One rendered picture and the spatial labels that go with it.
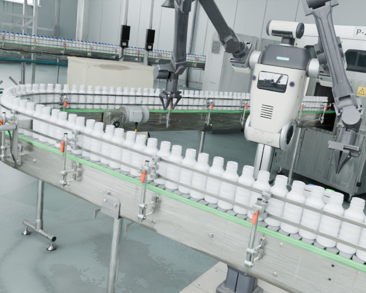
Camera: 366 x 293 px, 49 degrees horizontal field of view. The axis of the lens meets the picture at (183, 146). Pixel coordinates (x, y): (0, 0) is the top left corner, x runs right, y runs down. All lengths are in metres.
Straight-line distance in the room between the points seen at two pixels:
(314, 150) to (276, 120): 3.38
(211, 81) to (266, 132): 5.70
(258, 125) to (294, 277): 0.84
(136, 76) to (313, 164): 2.69
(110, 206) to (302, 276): 0.81
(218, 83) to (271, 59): 5.46
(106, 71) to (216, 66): 2.62
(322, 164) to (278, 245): 3.92
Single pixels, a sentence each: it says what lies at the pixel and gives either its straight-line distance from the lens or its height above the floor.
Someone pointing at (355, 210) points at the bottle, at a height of 1.14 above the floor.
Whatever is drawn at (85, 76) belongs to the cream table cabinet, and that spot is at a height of 0.98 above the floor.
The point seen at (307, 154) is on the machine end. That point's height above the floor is 0.41.
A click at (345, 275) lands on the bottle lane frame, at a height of 0.95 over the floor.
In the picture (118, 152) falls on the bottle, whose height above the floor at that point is 1.07.
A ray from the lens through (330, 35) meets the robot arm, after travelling 1.46.
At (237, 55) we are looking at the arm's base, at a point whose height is 1.52.
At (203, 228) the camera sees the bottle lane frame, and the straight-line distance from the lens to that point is 1.46.
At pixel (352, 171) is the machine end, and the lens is 5.04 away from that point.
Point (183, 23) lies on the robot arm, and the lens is 1.78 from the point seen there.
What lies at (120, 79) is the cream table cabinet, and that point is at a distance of 5.68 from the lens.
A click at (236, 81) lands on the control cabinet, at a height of 1.01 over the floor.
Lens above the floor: 1.53
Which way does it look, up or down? 14 degrees down
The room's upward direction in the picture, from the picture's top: 8 degrees clockwise
